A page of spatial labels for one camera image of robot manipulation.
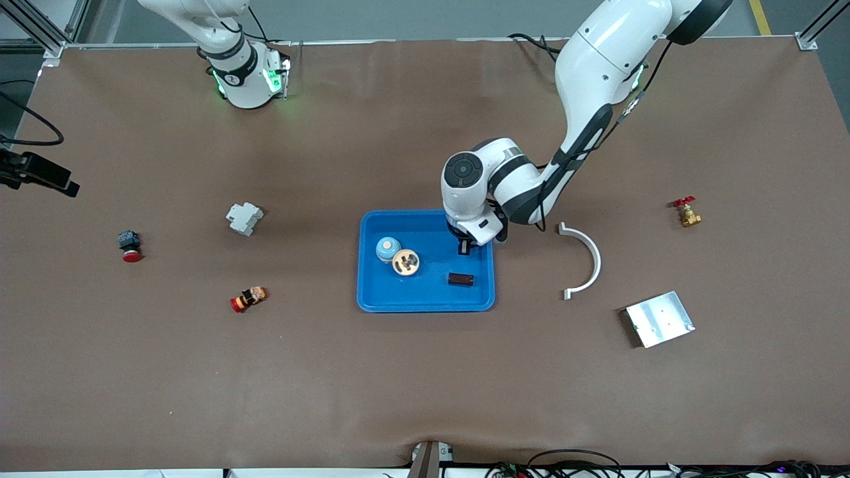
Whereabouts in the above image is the blue plastic tray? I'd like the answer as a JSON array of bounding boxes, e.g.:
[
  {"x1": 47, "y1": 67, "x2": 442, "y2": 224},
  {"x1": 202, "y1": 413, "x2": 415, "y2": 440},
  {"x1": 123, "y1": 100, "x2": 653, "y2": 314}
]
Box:
[{"x1": 357, "y1": 209, "x2": 496, "y2": 313}]

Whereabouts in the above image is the red emergency stop button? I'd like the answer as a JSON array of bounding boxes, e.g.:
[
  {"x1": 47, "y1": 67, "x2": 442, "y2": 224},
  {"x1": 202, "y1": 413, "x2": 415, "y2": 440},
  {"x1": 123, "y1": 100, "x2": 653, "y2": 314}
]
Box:
[{"x1": 118, "y1": 230, "x2": 143, "y2": 264}]

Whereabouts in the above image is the brown table cover mat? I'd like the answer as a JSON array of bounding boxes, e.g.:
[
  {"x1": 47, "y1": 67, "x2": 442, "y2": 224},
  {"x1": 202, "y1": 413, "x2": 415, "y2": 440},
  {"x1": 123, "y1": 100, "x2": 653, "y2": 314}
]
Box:
[{"x1": 0, "y1": 37, "x2": 850, "y2": 473}]

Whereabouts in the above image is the silver metal plate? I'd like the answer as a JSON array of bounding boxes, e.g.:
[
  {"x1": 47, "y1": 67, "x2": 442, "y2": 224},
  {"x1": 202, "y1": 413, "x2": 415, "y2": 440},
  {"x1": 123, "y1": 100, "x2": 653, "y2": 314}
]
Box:
[{"x1": 624, "y1": 290, "x2": 696, "y2": 349}]

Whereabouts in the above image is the white circuit breaker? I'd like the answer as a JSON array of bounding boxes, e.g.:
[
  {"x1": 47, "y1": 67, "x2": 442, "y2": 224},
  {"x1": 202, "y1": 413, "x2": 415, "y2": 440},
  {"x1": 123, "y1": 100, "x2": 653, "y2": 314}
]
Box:
[{"x1": 225, "y1": 202, "x2": 265, "y2": 238}]

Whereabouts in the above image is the red yellow push button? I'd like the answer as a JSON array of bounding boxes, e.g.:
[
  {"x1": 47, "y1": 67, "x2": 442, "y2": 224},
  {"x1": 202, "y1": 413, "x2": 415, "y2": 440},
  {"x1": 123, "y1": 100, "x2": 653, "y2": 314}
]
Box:
[{"x1": 230, "y1": 285, "x2": 268, "y2": 314}]

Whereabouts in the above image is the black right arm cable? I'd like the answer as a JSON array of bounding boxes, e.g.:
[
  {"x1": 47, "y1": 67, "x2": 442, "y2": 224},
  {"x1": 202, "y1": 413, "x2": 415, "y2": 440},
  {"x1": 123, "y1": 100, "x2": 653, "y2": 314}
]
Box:
[{"x1": 0, "y1": 80, "x2": 65, "y2": 147}]

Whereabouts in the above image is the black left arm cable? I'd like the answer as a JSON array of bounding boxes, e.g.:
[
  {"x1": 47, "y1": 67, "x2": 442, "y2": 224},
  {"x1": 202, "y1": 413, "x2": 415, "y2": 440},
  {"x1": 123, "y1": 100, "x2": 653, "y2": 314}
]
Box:
[{"x1": 537, "y1": 37, "x2": 675, "y2": 233}]

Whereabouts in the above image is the white curved bracket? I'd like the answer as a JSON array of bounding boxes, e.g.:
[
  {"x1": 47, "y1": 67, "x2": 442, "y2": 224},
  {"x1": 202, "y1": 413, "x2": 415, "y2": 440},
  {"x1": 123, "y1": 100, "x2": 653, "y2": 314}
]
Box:
[{"x1": 558, "y1": 222, "x2": 602, "y2": 301}]

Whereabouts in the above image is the aluminium frame profile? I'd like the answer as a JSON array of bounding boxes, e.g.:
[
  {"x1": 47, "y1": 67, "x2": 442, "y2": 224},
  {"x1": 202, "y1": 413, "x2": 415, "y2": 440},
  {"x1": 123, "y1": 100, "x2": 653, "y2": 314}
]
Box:
[
  {"x1": 797, "y1": 0, "x2": 850, "y2": 51},
  {"x1": 0, "y1": 0, "x2": 90, "y2": 59}
]

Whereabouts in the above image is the black cable at arm base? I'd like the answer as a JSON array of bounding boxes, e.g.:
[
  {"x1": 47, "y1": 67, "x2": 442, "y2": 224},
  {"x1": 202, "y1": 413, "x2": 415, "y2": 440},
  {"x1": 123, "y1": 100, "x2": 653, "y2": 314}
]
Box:
[
  {"x1": 247, "y1": 5, "x2": 293, "y2": 47},
  {"x1": 508, "y1": 33, "x2": 565, "y2": 64}
]

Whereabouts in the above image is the brass valve red handle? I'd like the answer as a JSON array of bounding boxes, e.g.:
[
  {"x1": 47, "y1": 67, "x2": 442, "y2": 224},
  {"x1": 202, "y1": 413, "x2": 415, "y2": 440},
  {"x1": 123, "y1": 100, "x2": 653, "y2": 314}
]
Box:
[{"x1": 672, "y1": 196, "x2": 703, "y2": 228}]

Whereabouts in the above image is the black looped cable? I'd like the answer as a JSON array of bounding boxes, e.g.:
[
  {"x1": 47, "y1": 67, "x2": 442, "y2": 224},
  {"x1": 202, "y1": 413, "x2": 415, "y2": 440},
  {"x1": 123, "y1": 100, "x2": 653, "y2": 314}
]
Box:
[{"x1": 528, "y1": 449, "x2": 625, "y2": 478}]

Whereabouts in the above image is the black cable bundle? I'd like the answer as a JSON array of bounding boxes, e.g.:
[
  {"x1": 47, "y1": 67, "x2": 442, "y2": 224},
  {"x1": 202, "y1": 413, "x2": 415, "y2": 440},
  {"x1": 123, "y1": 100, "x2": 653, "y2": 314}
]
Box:
[{"x1": 667, "y1": 459, "x2": 824, "y2": 478}]

